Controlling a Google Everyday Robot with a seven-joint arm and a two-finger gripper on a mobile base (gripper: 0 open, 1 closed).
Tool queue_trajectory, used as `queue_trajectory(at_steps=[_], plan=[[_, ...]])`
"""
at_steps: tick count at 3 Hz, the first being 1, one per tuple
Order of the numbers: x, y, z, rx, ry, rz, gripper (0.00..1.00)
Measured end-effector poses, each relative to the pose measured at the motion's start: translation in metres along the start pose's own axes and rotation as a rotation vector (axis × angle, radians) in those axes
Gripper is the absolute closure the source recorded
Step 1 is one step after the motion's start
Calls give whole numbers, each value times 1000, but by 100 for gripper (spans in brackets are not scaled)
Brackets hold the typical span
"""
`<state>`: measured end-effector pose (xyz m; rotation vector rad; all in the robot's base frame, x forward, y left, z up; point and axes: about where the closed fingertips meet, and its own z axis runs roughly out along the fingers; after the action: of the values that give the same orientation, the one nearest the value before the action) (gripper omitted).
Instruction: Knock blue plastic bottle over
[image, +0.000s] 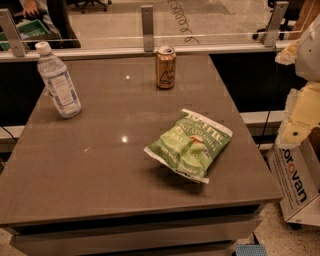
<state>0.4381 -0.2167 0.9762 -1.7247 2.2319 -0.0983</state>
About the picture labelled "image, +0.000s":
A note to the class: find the white cardboard box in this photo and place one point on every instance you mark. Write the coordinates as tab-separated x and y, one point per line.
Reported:
297	171

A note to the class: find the blue perforated tray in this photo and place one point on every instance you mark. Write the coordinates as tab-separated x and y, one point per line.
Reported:
250	250

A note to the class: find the middle metal bracket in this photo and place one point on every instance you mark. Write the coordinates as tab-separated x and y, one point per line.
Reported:
147	27

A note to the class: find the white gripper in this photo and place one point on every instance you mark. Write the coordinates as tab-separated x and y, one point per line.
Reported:
310	59

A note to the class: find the clear plastic water bottle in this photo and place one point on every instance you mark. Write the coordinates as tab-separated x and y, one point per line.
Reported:
57	79

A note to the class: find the green chip bag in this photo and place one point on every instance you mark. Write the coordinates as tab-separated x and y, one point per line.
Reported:
191	145

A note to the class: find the person in background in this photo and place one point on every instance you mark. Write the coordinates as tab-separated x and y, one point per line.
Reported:
33	8

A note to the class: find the green plastic bin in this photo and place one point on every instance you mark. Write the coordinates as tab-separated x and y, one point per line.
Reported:
26	30

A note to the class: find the clear acrylic barrier panel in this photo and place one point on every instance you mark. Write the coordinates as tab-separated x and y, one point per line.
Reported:
111	23

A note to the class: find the metal bracket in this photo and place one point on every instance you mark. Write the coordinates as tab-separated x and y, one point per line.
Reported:
7	23
271	33
147	27

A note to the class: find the right metal bracket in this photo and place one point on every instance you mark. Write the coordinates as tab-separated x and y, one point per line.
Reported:
271	33

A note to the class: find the gold soda can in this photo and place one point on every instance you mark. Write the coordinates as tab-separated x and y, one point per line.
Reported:
165	61

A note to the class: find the left metal bracket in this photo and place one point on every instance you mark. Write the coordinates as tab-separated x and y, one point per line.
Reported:
7	23

